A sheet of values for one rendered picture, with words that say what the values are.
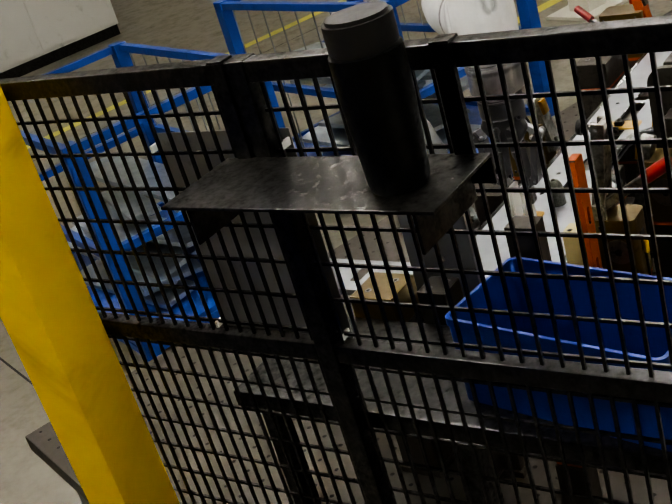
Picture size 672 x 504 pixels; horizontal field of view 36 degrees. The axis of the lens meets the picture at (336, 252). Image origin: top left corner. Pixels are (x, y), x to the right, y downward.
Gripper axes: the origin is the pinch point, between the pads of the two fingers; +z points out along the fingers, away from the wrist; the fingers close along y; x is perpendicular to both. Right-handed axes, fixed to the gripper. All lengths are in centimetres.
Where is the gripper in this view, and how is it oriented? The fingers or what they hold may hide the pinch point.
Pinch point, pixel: (521, 202)
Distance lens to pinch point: 182.0
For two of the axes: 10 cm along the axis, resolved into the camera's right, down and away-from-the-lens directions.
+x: -5.3, 4.9, -6.9
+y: -8.1, -0.4, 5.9
